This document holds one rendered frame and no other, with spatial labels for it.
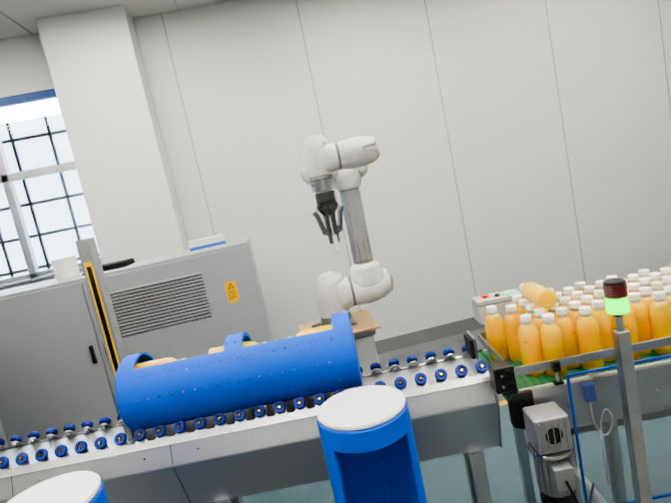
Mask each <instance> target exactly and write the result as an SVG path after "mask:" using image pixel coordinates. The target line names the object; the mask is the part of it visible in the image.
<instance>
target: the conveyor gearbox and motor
mask: <svg viewBox="0 0 671 503"><path fill-rule="evenodd" d="M522 411H523V417H524V423H525V429H526V435H527V440H528V441H529V442H528V444H527V448H528V451H529V453H530V454H532V455H533V460H534V467H535V473H536V479H537V485H538V489H539V493H540V499H541V502H542V503H579V502H578V500H577V498H576V492H575V489H576V485H575V479H574V472H573V467H572V463H571V457H570V455H571V454H572V452H573V444H572V438H571V431H570V424H569V418H568V415H567V414H566V413H565V412H564V411H563V410H562V409H561V408H560V407H559V406H558V405H557V404H556V403H555V402H553V401H552V402H547V403H542V404H537V405H532V406H527V407H523V408H522Z"/></svg>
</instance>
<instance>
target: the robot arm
mask: <svg viewBox="0 0 671 503"><path fill-rule="evenodd" d="M379 156H380V149H379V144H378V140H377V139H375V138H374V137H368V136H362V137H355V138H350V139H346V140H342V141H340V142H336V143H330V144H328V141H327V139H326V138H325V137H324V136H323V135H322V134H316V135H311V136H308V137H306V138H305V139H304V142H303V159H304V165H303V166H302V168H301V177H302V179H303V181H304V182H305V183H306V184H308V185H311V187H312V191H313V193H316V194H315V197H316V201H317V209H316V211H315V212H314V213H312V215H313V216H314V217H315V218H316V220H317V222H318V224H319V226H320V228H321V231H322V233H323V235H324V236H328V237H329V240H330V244H331V245H333V249H334V252H340V250H339V246H338V243H339V235H338V234H339V233H340V232H342V212H343V216H344V220H345V225H346V230H347V235H348V239H349V244H350V249H351V254H352V258H353V264H352V266H351V268H350V276H342V274H341V273H340V272H338V271H335V270H330V271H326V272H324V273H321V274H320V275H319V276H318V279H317V283H316V301H317V305H318V309H319V312H320V316H321V320H320V321H318V322H316V323H313V324H312V327H317V326H322V325H327V324H332V314H333V313H338V312H343V311H347V312H348V314H349V318H350V323H351V326H353V325H357V321H356V320H354V319H353V318H352V314H350V310H349V309H350V308H352V307H353V306H356V305H362V304H367V303H371V302H375V301H378V300H380V299H382V298H384V297H386V296H388V295H389V294H390V293H391V292H392V290H393V279H392V275H391V273H390V272H389V271H388V270H387V269H386V268H381V266H380V264H379V262H378V261H377V260H376V259H374V258H373V257H372V252H371V247H370V242H369V237H368V232H367V227H366V222H365V216H364V211H363V206H362V201H361V196H360V192H359V188H358V187H360V184H361V177H363V176H365V174H366V173H367V169H368V166H367V165H368V164H371V163H373V162H374V161H376V160H377V159H378V157H379ZM334 188H336V189H337V190H338V192H339V197H340V201H341V206H340V205H338V204H337V202H336V196H335V191H334V190H333V189H334ZM336 208H337V224H336ZM319 212H320V213H321V214H322V215H323V216H324V219H325V224H326V226H325V225H324V223H323V221H322V219H321V217H320V213H319ZM330 218H331V222H332V226H333V231H334V235H333V232H332V227H331V222H330Z"/></svg>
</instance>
